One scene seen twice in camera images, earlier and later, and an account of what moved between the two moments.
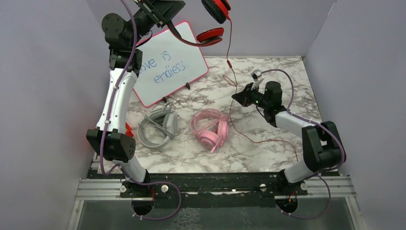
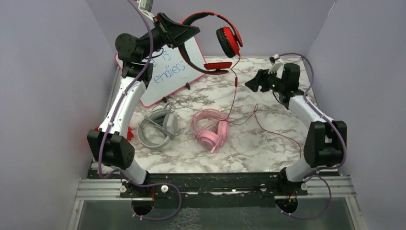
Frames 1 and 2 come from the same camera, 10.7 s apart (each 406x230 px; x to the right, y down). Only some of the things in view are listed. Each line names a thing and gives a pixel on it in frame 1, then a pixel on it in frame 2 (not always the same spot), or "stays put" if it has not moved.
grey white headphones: [158, 128] stays put
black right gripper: [243, 97] → [253, 84]
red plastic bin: [128, 133] stays put
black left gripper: [160, 11] → [173, 31]
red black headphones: [219, 11] → [229, 40]
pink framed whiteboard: [168, 63] stays put
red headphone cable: [238, 132] → [255, 110]
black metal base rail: [210, 190] stays put
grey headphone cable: [153, 123] stays put
